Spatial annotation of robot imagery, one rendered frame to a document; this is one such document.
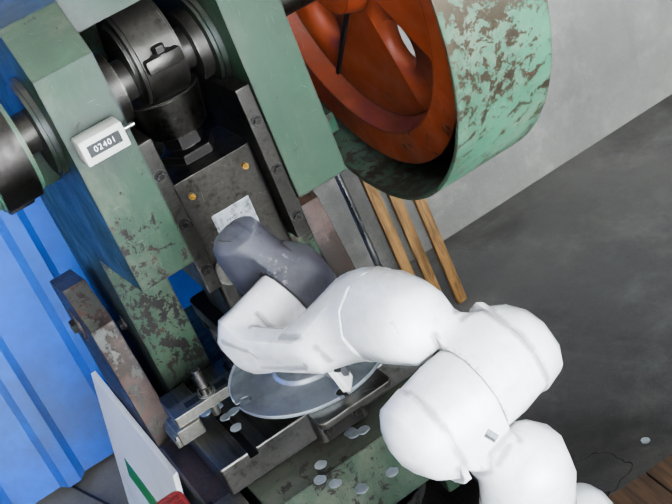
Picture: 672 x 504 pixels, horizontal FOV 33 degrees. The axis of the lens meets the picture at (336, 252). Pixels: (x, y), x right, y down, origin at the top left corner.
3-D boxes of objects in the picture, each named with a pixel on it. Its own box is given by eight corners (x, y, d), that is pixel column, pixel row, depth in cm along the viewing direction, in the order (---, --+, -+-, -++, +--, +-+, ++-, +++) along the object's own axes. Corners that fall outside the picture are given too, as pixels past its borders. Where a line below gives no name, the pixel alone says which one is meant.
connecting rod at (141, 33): (263, 185, 186) (179, -9, 169) (199, 223, 183) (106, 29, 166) (213, 154, 203) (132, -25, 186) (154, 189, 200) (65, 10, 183)
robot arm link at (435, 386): (599, 493, 128) (604, 415, 115) (490, 592, 123) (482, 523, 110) (478, 386, 139) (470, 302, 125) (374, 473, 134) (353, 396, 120)
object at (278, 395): (205, 372, 206) (203, 369, 206) (337, 289, 214) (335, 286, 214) (273, 445, 182) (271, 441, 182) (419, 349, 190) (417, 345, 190)
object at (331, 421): (416, 437, 192) (391, 376, 186) (348, 484, 188) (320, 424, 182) (344, 378, 213) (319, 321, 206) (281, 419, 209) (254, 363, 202)
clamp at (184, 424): (258, 397, 207) (237, 353, 202) (179, 449, 203) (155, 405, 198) (245, 383, 212) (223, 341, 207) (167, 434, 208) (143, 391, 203)
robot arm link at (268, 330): (383, 248, 133) (283, 231, 161) (275, 368, 129) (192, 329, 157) (440, 312, 137) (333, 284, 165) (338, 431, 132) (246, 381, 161)
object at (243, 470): (440, 356, 209) (431, 330, 206) (233, 496, 197) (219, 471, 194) (359, 299, 234) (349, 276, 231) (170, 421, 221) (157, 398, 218)
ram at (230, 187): (321, 288, 195) (257, 139, 180) (247, 335, 191) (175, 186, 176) (277, 256, 209) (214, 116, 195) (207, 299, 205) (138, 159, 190)
